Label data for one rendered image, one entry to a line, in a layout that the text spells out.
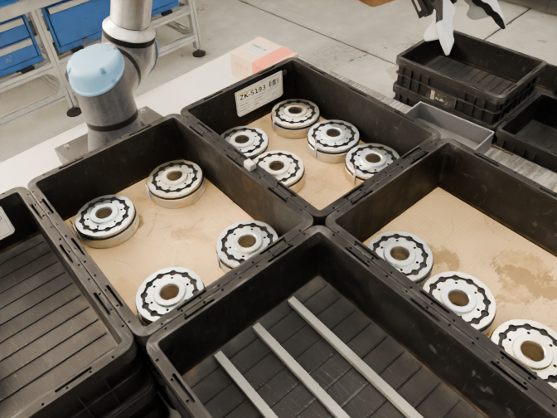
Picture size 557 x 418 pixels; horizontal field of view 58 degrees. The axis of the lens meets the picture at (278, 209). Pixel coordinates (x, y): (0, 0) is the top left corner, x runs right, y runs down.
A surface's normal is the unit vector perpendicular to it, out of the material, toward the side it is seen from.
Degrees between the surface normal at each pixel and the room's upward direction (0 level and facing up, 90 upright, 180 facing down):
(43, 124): 0
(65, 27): 90
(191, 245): 0
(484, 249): 0
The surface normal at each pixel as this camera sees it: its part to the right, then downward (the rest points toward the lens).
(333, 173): -0.05, -0.70
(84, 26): 0.69, 0.49
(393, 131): -0.76, 0.48
